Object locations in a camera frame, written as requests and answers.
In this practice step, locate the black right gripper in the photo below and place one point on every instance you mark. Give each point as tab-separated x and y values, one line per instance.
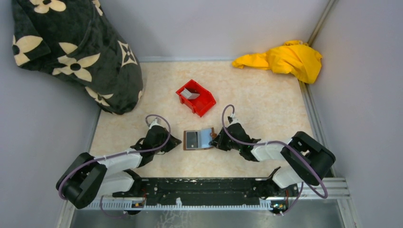
218	141

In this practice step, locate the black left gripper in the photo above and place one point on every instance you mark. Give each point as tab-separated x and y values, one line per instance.
174	142

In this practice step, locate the black credit card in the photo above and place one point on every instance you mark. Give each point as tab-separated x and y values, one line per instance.
191	139

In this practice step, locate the brown leather card holder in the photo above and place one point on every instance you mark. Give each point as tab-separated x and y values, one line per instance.
204	137

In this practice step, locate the red plastic bin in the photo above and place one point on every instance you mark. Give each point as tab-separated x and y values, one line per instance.
201	105

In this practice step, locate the grey cards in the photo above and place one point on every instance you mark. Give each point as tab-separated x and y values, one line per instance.
189	94

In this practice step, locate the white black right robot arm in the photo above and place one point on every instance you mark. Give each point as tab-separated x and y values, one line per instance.
307	160

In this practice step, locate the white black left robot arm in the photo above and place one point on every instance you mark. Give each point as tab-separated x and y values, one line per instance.
89	177

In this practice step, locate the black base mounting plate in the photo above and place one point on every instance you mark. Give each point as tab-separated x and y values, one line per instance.
206	192

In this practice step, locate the yellow crumpled cloth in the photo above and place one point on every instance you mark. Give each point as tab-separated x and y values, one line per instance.
293	57

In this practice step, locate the black floral plush blanket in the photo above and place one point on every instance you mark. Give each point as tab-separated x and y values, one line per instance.
72	40

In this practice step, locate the white slotted cable duct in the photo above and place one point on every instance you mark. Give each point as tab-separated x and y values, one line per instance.
128	205

